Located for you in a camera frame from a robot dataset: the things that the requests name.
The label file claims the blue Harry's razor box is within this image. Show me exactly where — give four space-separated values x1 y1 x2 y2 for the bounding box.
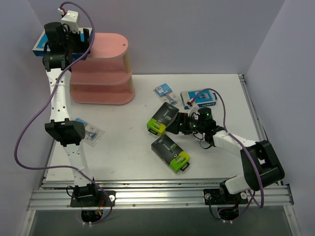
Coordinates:
180 90 218 110
70 28 93 60
32 31 48 57

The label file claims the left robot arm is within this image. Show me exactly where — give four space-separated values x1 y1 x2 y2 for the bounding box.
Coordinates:
42 22 101 207

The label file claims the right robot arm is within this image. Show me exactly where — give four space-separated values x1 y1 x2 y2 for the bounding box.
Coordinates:
166 108 285 203

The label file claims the pink three-tier shelf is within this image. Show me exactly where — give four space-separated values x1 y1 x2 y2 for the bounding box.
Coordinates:
70 33 135 105

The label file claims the black green razor box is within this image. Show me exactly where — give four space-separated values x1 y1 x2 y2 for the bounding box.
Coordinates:
151 134 190 173
147 102 179 136

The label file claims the white Gillette razor pack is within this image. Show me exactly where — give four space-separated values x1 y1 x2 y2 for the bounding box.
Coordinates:
194 133 204 142

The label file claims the clear blister razor pack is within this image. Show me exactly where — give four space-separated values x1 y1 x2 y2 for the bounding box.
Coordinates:
75 118 104 147
153 83 179 107

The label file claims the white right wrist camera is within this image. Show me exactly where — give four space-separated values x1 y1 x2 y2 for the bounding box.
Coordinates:
189 103 199 116

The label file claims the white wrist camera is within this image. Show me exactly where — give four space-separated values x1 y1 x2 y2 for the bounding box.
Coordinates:
189 103 199 116
61 10 79 33

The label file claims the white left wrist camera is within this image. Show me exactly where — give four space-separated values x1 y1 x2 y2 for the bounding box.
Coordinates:
61 10 79 33

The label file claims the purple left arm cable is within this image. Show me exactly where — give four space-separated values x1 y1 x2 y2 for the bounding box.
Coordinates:
14 1 114 225

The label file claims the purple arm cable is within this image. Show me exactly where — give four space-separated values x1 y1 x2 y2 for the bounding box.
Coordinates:
191 88 265 220
14 1 114 225

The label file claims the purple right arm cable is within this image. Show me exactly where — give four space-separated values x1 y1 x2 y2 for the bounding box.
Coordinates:
191 88 265 220

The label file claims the aluminium rail frame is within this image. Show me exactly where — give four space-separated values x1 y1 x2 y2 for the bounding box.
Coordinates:
22 74 301 236

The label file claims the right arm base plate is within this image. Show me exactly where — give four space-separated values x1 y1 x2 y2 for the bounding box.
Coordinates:
203 188 248 205

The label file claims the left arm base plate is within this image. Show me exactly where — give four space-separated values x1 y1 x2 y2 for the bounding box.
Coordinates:
70 190 116 207

